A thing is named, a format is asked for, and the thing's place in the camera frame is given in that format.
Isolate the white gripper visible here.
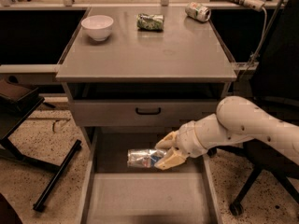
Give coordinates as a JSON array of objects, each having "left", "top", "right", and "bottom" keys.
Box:
[{"left": 154, "top": 121, "right": 207, "bottom": 170}]

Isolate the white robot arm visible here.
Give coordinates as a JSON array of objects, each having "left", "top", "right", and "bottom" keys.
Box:
[{"left": 155, "top": 96, "right": 299, "bottom": 170}]

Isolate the open middle drawer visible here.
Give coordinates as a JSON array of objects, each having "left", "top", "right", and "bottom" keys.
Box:
[{"left": 75, "top": 128, "right": 223, "bottom": 224}]

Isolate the grey drawer cabinet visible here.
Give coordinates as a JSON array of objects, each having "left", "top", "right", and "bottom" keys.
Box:
[{"left": 55, "top": 5, "right": 238, "bottom": 224}]

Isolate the closed top drawer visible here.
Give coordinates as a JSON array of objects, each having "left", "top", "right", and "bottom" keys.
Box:
[{"left": 70, "top": 100, "right": 218, "bottom": 127}]

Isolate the green crushed soda can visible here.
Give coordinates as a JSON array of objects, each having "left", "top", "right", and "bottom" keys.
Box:
[{"left": 136, "top": 13, "right": 164, "bottom": 31}]

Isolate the white green soda can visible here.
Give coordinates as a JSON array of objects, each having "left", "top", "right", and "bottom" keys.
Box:
[{"left": 185, "top": 2, "right": 211, "bottom": 22}]

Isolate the black office chair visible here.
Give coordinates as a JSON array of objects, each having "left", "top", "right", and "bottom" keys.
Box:
[{"left": 221, "top": 0, "right": 299, "bottom": 216}]

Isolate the white ceramic bowl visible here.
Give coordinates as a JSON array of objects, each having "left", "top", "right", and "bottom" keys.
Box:
[{"left": 81, "top": 15, "right": 114, "bottom": 41}]

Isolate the black stand with tray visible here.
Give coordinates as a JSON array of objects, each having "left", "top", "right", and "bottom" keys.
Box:
[{"left": 0, "top": 77, "right": 83, "bottom": 213}]

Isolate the grey side desk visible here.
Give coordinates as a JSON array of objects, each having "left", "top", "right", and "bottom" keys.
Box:
[{"left": 0, "top": 64, "right": 60, "bottom": 85}]

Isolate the black drawer handle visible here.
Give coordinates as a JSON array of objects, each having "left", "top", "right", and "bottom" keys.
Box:
[{"left": 135, "top": 107, "right": 162, "bottom": 116}]

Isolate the white power cable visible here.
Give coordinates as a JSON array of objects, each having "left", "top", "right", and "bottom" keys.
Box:
[{"left": 237, "top": 7, "right": 269, "bottom": 79}]

